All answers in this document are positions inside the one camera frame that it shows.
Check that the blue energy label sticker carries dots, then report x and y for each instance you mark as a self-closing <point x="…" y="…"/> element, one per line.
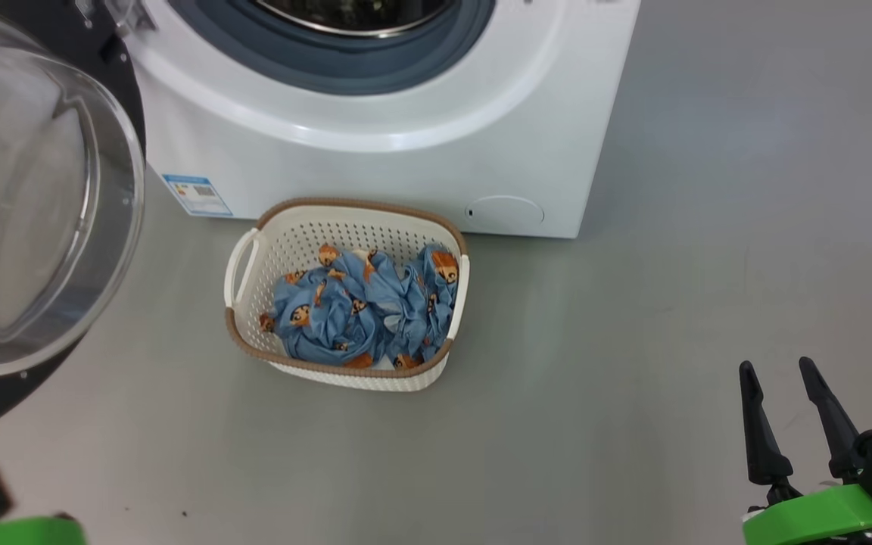
<point x="197" y="195"/>

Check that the white front-load washing machine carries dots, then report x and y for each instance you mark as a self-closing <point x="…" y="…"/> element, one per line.
<point x="406" y="166"/>

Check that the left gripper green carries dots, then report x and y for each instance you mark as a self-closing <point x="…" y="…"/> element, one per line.
<point x="20" y="531"/>

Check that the round white filter cover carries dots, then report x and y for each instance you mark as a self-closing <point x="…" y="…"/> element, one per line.
<point x="506" y="212"/>

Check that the cream perforated laundry basket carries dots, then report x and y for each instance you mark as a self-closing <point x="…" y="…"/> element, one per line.
<point x="300" y="227"/>

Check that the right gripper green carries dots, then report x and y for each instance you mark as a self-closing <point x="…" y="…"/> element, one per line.
<point x="814" y="522"/>

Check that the black glass washer door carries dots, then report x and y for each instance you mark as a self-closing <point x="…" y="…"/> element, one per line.
<point x="42" y="212"/>

